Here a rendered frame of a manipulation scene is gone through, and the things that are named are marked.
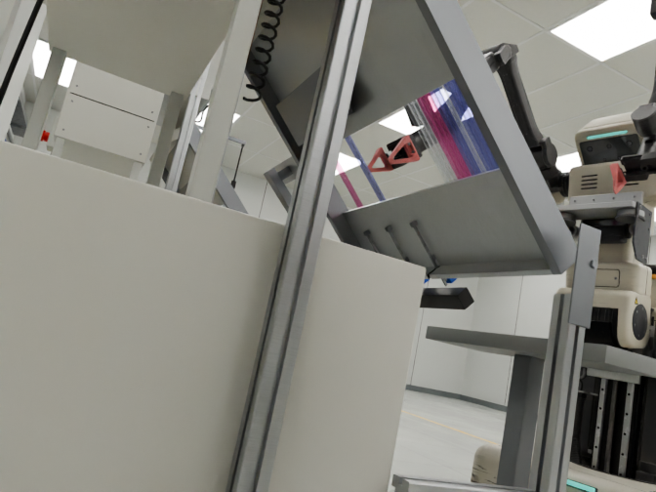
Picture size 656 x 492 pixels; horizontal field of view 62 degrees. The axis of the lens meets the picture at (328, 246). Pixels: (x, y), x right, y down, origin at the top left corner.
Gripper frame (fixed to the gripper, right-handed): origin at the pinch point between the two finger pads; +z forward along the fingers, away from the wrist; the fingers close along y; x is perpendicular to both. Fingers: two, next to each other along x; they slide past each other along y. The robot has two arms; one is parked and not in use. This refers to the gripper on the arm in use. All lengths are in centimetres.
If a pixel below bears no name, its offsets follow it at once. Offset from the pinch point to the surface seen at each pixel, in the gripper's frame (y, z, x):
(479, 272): 28.3, 9.7, 27.1
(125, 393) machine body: 47, 78, 3
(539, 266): 43, 9, 27
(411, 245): 4.0, 5.5, 20.7
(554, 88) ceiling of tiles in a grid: -207, -335, 40
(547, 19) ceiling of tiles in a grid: -147, -280, -14
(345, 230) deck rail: -19.6, 7.4, 12.6
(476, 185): 34.9, 6.2, 10.0
